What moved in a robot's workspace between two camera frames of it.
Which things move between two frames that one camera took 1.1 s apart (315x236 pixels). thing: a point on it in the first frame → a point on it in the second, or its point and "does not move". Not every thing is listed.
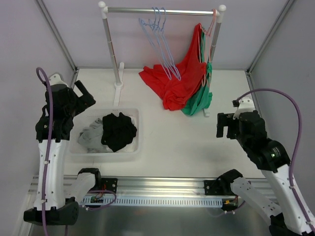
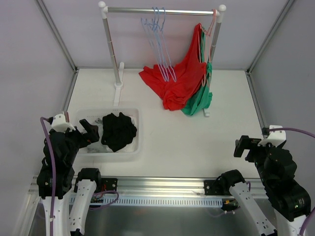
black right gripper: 228,125 → 249,149
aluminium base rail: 146,187 does not move
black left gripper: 83,99 → 80,136
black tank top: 118,132 does not move
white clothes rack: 119,83 does not move
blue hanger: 159,36 → 155,34
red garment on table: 157,77 does not move
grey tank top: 90,137 does not move
